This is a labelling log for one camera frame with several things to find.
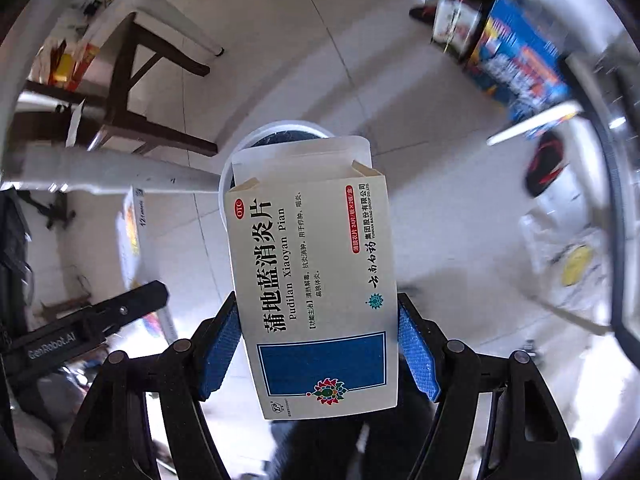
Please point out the white plastic bag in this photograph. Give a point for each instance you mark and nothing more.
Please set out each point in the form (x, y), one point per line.
(575, 270)

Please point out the white round trash bin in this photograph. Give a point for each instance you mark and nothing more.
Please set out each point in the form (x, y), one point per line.
(287, 138)

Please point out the blue printed carton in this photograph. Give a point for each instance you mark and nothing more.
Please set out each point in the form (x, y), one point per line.
(525, 60)

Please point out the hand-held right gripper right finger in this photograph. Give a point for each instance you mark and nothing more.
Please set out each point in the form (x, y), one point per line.
(415, 350)

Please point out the black exercise machine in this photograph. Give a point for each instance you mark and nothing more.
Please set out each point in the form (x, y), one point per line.
(50, 215)

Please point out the black red shoe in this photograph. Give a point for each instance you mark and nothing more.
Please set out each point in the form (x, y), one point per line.
(424, 12)
(545, 165)

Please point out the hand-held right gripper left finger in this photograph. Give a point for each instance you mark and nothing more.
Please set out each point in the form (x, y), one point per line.
(222, 345)

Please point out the dark printed carton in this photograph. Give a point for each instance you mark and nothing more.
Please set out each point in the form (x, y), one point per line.
(462, 10)

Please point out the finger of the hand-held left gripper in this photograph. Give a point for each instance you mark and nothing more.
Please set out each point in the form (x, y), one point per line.
(140, 297)

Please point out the brown wooden chair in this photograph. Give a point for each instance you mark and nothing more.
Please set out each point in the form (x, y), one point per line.
(150, 130)

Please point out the white blue medicine box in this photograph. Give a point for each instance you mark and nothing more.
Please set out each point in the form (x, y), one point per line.
(310, 260)

